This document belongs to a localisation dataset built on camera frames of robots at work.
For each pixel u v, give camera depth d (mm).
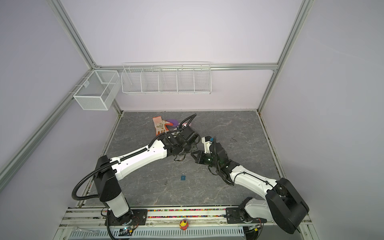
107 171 476
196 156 783
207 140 752
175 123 1124
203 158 719
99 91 981
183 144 604
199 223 733
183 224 669
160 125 1106
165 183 846
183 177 866
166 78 976
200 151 770
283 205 413
